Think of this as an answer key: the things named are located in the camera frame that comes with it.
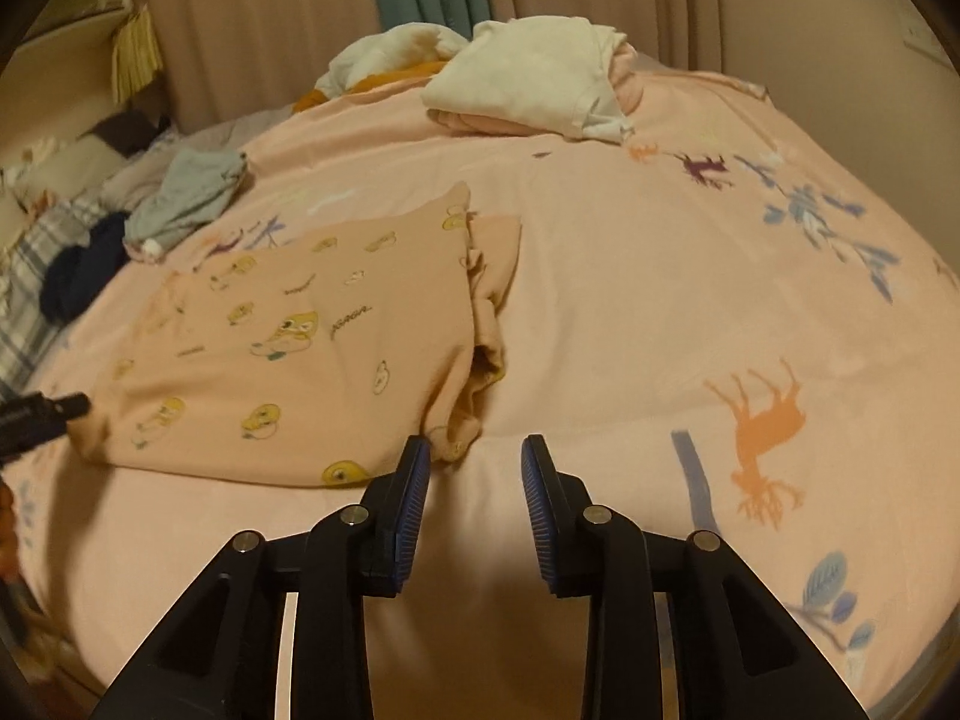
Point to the dark navy cloth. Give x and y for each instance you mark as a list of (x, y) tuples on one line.
[(82, 270)]

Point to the pink printed blanket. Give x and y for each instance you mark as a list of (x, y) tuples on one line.
[(637, 315)]

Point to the white goose plush toy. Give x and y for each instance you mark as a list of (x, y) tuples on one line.
[(375, 60)]

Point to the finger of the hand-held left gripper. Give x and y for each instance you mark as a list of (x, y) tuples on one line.
[(41, 416)]

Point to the pink curtain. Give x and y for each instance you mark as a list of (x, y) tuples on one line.
[(262, 15)]

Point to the white folded clothes stack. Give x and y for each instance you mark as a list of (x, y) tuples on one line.
[(525, 71)]

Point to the grey folded clothes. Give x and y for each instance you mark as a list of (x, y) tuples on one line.
[(187, 195)]

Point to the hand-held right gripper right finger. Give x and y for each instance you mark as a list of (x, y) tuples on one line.
[(541, 510)]

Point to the plaid pillow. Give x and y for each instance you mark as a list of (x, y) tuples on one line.
[(26, 292)]

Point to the orange cartoon print shirt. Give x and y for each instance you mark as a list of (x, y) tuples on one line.
[(300, 360)]

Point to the yellow fringed hanging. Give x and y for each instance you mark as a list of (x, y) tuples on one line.
[(136, 52)]

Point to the grey purple bed sheet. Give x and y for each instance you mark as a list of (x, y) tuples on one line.
[(225, 131)]

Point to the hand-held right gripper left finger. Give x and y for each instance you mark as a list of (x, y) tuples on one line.
[(411, 510)]

